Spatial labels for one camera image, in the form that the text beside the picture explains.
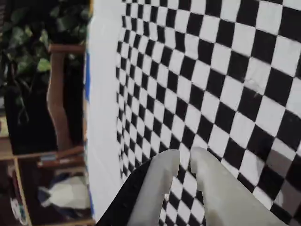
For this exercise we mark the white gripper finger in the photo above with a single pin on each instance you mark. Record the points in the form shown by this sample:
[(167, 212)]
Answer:
[(223, 200)]

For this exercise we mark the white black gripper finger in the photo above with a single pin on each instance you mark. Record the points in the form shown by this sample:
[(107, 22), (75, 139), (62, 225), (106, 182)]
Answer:
[(150, 188)]

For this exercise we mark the blue tape strip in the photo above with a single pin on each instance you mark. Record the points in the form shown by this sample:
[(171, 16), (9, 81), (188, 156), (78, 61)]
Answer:
[(92, 200), (87, 75)]

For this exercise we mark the white blue bundle on shelf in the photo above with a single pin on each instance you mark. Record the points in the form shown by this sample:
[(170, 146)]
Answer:
[(65, 193)]

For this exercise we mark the black white checkerboard paper mat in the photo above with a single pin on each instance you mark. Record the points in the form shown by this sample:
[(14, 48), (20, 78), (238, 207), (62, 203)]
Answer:
[(101, 94)]

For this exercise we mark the brown wooden chair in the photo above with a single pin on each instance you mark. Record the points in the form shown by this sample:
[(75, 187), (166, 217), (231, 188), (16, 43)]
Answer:
[(57, 99)]

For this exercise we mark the light wooden bookshelf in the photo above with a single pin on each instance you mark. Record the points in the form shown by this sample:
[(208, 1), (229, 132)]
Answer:
[(14, 164)]

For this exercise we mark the green leafy houseplant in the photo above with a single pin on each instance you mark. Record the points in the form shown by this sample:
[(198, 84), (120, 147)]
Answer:
[(26, 42)]

